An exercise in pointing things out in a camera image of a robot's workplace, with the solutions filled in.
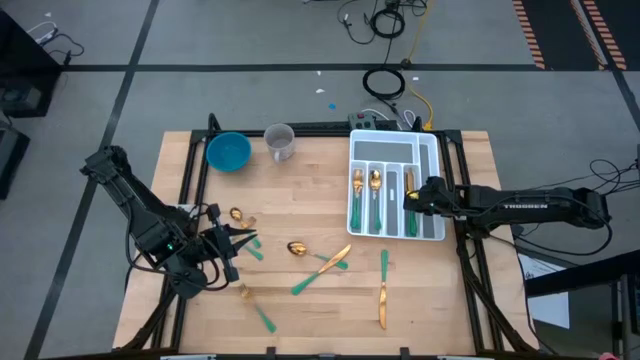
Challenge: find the black aluminium table frame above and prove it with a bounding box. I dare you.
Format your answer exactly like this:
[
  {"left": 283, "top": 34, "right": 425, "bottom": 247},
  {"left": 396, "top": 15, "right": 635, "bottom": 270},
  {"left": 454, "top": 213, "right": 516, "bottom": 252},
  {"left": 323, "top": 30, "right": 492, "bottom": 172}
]
[{"left": 119, "top": 112, "right": 540, "bottom": 360}]

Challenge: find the white cable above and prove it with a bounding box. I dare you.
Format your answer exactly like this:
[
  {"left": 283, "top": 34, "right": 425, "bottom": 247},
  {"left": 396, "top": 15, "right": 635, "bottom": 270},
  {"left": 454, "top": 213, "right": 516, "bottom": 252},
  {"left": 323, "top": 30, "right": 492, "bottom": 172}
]
[
  {"left": 27, "top": 20, "right": 59, "bottom": 44},
  {"left": 360, "top": 107, "right": 417, "bottom": 129}
]

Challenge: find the gold fork green handle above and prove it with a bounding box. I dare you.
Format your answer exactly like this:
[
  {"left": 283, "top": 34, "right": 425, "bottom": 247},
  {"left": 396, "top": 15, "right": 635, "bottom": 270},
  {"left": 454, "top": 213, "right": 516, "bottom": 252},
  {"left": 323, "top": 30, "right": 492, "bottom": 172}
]
[
  {"left": 238, "top": 283, "right": 278, "bottom": 335},
  {"left": 351, "top": 168, "right": 365, "bottom": 231}
]

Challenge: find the black orange striped floor mat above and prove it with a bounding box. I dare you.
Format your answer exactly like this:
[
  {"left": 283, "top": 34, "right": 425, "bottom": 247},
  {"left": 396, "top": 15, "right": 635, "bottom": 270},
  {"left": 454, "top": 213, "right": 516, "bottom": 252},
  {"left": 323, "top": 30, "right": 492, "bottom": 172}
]
[{"left": 512, "top": 0, "right": 640, "bottom": 71}]

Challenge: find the yellow cable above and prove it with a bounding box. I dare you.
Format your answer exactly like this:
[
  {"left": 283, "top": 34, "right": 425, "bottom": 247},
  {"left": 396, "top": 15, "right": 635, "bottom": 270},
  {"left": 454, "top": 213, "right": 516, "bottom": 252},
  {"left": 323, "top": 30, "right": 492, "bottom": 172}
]
[{"left": 407, "top": 0, "right": 435, "bottom": 132}]

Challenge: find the black box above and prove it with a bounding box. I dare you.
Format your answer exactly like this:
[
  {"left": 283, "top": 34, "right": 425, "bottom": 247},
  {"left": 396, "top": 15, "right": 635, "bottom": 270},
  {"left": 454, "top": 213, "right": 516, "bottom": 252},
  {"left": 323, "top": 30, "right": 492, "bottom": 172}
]
[{"left": 0, "top": 127, "right": 31, "bottom": 201}]

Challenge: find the white paper sheet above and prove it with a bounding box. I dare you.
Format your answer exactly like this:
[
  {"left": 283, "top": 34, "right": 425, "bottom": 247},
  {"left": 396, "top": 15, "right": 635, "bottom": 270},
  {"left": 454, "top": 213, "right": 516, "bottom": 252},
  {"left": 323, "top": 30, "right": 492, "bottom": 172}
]
[{"left": 517, "top": 252, "right": 571, "bottom": 330}]

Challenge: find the coiled black cable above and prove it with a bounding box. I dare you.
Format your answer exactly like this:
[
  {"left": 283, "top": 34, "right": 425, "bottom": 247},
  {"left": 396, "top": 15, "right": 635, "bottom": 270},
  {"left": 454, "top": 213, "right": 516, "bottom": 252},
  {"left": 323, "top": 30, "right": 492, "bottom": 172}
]
[
  {"left": 362, "top": 67, "right": 406, "bottom": 100},
  {"left": 369, "top": 8, "right": 406, "bottom": 40}
]

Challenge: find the black metal stand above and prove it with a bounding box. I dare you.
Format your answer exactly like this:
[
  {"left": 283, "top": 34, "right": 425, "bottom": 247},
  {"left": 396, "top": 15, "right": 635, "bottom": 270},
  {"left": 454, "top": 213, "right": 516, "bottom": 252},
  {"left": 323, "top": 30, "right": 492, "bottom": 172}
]
[{"left": 609, "top": 274, "right": 640, "bottom": 360}]

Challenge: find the grey patterned mug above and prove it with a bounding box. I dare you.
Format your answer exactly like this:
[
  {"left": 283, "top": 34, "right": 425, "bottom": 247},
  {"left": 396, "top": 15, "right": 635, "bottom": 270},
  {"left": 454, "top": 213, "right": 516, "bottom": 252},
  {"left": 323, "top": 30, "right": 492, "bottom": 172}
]
[{"left": 263, "top": 123, "right": 296, "bottom": 165}]

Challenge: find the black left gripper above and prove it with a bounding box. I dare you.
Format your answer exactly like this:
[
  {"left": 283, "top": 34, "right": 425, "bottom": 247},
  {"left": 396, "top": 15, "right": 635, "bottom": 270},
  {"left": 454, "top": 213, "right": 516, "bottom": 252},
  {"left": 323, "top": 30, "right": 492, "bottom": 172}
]
[{"left": 192, "top": 203, "right": 258, "bottom": 283}]

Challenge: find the black desk bar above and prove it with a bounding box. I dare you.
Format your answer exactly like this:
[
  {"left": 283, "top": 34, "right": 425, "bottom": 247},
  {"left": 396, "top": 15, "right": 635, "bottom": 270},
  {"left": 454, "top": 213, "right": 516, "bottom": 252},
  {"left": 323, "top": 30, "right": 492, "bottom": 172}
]
[{"left": 524, "top": 249, "right": 640, "bottom": 299}]

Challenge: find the white cutlery organizer tray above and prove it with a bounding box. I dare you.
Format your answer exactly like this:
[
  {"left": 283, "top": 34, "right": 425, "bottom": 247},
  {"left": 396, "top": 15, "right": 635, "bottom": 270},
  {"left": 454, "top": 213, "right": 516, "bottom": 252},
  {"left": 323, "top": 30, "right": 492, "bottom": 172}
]
[{"left": 346, "top": 128, "right": 447, "bottom": 242}]

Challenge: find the blue bowl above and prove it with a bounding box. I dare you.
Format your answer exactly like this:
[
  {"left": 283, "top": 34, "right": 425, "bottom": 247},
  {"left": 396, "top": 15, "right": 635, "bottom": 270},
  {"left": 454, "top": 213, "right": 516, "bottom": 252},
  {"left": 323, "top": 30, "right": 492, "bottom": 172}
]
[{"left": 205, "top": 131, "right": 253, "bottom": 174}]

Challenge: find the black cabinet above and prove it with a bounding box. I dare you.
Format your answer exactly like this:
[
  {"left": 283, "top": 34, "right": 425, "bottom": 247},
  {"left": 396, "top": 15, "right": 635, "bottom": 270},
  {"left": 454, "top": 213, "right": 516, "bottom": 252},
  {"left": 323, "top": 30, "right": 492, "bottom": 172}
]
[{"left": 0, "top": 9, "right": 64, "bottom": 119}]

